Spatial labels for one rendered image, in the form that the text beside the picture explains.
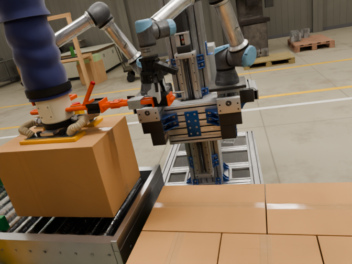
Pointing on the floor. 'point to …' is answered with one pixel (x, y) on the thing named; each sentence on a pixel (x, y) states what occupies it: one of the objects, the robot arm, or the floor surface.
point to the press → (253, 21)
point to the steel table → (7, 70)
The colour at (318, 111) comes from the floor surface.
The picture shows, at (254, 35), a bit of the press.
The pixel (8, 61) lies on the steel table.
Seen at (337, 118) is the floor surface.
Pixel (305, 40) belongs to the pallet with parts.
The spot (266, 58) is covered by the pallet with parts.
